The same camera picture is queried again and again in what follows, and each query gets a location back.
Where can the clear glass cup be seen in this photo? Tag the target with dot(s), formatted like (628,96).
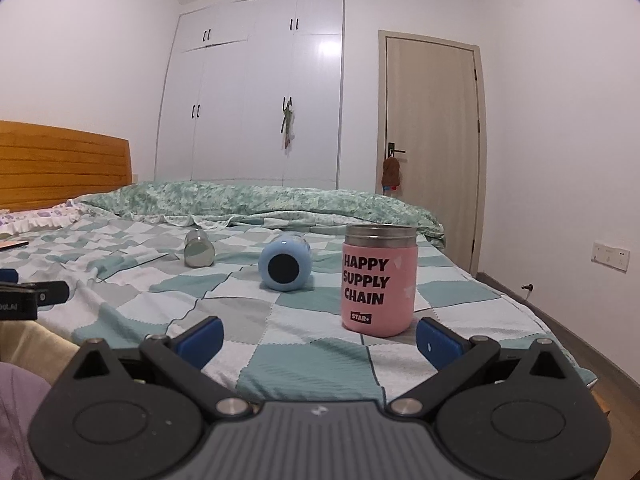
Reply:
(198,251)

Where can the person's beige clothing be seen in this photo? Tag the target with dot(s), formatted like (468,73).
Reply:
(35,347)

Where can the green floral quilt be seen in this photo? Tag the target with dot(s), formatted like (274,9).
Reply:
(280,202)

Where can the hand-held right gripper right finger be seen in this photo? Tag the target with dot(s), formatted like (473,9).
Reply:
(439,342)

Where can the wooden bed headboard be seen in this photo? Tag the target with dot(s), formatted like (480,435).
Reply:
(60,165)

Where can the brown hanging pouch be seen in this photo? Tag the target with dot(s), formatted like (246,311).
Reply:
(390,172)

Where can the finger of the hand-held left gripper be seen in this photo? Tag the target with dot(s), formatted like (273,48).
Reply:
(47,293)
(7,275)

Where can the dark flat phone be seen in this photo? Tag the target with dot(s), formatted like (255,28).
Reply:
(12,245)

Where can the light wooden door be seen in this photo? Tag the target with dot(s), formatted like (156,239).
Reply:
(430,150)

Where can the pink cup with steel rim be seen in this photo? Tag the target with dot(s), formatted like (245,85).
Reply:
(379,285)

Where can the white wall socket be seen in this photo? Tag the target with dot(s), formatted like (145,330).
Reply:
(610,256)

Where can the light blue cup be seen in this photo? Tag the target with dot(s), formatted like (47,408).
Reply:
(285,265)

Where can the floral ruffled pillow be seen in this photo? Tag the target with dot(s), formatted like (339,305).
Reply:
(35,217)

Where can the hanging wardrobe ornament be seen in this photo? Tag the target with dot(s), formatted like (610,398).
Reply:
(287,120)

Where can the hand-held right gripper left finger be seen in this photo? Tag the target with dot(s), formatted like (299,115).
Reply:
(202,341)

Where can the white wardrobe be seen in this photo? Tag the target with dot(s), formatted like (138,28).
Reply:
(240,100)

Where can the person's purple clothing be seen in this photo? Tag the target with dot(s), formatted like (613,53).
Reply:
(17,425)

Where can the checked bed sheet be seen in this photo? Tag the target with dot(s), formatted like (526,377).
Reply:
(280,320)

